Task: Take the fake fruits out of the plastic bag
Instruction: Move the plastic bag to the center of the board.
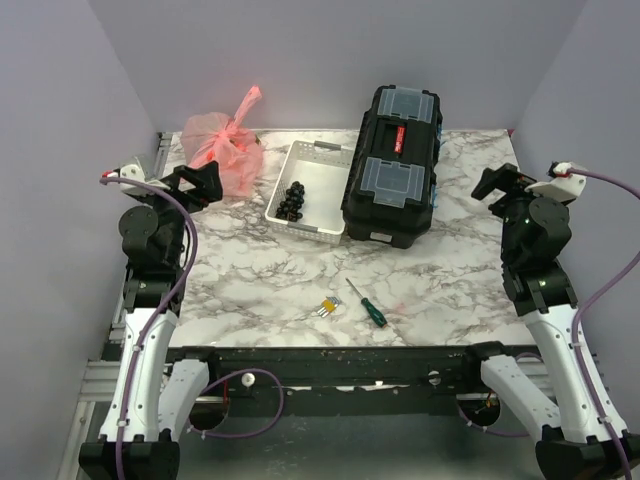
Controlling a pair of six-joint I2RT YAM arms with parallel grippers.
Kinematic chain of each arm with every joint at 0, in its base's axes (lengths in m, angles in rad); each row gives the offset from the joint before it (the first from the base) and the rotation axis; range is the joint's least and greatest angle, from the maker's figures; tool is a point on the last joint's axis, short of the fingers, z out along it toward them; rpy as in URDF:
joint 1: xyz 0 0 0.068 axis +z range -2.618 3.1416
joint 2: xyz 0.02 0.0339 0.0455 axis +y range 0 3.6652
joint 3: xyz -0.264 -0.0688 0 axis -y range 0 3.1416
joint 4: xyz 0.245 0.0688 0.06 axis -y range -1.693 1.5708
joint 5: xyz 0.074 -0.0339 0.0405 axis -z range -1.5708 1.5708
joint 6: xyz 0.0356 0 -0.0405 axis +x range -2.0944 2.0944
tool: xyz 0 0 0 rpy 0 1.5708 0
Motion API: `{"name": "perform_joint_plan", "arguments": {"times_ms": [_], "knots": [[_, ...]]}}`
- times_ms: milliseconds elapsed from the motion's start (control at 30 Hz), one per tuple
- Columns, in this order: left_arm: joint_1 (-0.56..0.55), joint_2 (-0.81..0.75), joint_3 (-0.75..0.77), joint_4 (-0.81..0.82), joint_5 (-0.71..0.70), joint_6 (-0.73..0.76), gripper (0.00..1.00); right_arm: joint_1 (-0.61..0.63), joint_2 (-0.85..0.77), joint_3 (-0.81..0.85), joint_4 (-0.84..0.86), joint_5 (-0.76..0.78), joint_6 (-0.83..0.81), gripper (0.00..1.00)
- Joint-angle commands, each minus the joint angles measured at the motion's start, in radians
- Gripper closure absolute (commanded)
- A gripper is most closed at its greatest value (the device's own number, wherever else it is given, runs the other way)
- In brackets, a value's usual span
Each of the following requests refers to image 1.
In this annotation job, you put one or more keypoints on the pink plastic bag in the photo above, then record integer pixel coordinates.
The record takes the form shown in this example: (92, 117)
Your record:
(218, 137)

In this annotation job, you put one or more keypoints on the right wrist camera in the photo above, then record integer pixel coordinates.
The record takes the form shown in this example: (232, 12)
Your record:
(564, 186)

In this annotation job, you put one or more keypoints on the yellow hex key set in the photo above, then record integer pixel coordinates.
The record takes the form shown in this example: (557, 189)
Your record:
(328, 305)

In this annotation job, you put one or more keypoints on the black fake grape bunch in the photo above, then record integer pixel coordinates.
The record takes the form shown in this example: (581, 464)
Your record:
(290, 208)

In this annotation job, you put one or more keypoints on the green handled screwdriver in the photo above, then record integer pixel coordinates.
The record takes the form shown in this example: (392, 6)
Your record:
(374, 314)

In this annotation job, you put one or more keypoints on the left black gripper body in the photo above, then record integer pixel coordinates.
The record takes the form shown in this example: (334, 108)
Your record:
(194, 199)

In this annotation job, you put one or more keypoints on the white plastic basket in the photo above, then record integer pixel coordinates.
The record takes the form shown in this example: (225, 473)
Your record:
(323, 169)

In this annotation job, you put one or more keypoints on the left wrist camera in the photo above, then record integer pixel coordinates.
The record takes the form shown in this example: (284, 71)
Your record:
(139, 168)

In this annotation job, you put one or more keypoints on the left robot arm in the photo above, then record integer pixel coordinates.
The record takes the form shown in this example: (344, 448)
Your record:
(186, 379)

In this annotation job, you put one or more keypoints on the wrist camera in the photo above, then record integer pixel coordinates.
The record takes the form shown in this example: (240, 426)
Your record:
(564, 186)
(139, 168)

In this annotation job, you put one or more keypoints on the aluminium frame rail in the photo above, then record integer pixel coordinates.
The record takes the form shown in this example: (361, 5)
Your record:
(100, 385)

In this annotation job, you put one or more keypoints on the black plastic toolbox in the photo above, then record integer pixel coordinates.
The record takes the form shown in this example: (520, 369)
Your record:
(390, 192)

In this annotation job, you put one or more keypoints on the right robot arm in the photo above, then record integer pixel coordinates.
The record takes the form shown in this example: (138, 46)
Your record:
(578, 432)

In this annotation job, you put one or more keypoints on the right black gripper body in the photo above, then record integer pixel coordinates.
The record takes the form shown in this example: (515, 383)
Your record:
(510, 180)

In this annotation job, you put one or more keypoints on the black front rail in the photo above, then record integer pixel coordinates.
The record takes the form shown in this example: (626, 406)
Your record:
(342, 381)

